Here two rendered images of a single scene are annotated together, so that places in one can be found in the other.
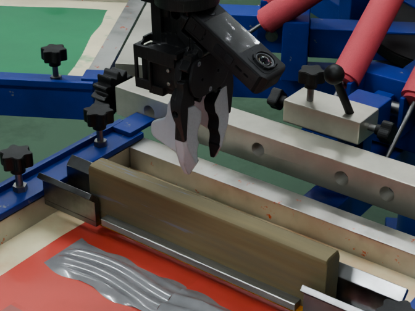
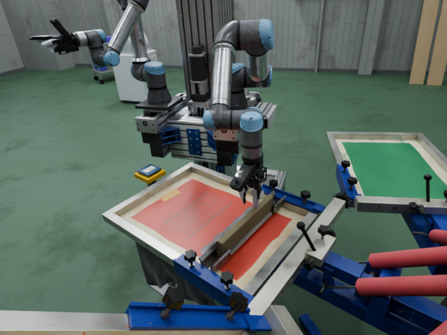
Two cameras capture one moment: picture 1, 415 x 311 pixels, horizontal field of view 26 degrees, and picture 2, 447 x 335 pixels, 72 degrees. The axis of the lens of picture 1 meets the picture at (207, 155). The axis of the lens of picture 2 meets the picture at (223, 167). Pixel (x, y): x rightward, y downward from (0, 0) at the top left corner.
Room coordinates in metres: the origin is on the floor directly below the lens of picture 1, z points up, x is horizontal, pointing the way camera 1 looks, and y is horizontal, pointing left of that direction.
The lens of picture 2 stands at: (0.89, -0.95, 1.83)
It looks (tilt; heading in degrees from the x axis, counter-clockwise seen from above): 30 degrees down; 93
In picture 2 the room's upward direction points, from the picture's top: 3 degrees counter-clockwise
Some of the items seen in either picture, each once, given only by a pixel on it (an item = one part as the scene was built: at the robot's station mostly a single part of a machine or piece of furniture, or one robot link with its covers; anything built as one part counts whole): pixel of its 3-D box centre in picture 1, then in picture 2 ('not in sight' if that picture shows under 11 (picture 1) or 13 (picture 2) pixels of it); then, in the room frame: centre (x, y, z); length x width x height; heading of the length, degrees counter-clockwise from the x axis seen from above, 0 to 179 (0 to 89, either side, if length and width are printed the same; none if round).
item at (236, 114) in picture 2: not in sight; (247, 119); (0.93, 0.13, 1.42); 0.11 x 0.11 x 0.08; 85
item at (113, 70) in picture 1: (119, 92); (340, 202); (1.32, 0.14, 1.02); 0.07 x 0.06 x 0.07; 143
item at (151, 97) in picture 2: not in sight; (158, 93); (0.40, 0.92, 1.31); 0.15 x 0.15 x 0.10
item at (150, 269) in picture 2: not in sight; (174, 275); (0.58, 0.00, 0.74); 0.46 x 0.04 x 0.42; 143
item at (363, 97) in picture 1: (346, 127); (334, 264); (1.20, -0.21, 1.02); 0.17 x 0.06 x 0.05; 143
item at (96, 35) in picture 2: not in sight; (94, 38); (0.12, 0.82, 1.65); 0.11 x 0.08 x 0.09; 47
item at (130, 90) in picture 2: not in sight; (136, 66); (-1.07, 5.17, 0.67); 0.69 x 0.62 x 1.35; 162
